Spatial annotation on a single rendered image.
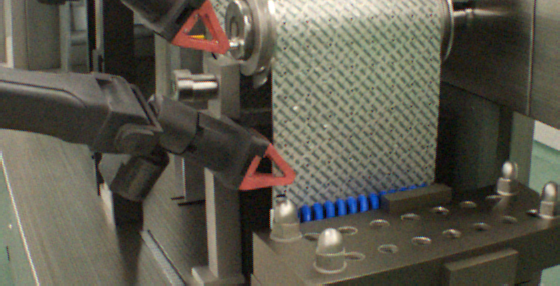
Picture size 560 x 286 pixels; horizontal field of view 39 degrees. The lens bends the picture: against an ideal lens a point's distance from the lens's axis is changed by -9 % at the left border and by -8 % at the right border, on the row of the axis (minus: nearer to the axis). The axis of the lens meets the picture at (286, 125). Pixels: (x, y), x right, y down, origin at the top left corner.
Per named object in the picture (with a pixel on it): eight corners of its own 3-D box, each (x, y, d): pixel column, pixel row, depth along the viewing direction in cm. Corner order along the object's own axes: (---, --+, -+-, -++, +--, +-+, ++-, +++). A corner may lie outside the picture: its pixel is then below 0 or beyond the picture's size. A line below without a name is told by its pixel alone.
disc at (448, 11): (393, 58, 121) (394, -41, 117) (396, 58, 121) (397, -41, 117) (449, 82, 108) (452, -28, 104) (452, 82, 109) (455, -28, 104)
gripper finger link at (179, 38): (217, 77, 98) (157, 34, 94) (196, 64, 104) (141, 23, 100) (251, 30, 99) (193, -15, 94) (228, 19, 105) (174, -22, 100)
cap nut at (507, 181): (489, 189, 111) (491, 158, 110) (508, 184, 113) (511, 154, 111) (504, 197, 108) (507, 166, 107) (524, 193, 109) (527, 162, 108)
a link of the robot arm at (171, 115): (156, 108, 90) (151, 80, 95) (126, 154, 93) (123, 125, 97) (208, 131, 94) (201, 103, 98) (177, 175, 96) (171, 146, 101)
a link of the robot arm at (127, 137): (126, 128, 85) (99, 76, 90) (79, 205, 89) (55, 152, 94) (210, 143, 94) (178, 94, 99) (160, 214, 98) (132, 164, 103)
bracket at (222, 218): (189, 276, 115) (179, 60, 107) (232, 269, 118) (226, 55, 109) (200, 291, 111) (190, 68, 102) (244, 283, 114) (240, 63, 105)
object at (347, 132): (272, 220, 105) (272, 74, 99) (431, 191, 114) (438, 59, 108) (274, 222, 104) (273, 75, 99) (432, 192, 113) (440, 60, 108)
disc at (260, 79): (229, 73, 112) (229, -36, 107) (232, 73, 112) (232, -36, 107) (272, 101, 99) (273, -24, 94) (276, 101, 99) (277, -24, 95)
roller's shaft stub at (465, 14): (416, 30, 115) (416, -1, 114) (456, 28, 118) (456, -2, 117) (433, 36, 112) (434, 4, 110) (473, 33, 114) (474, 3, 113)
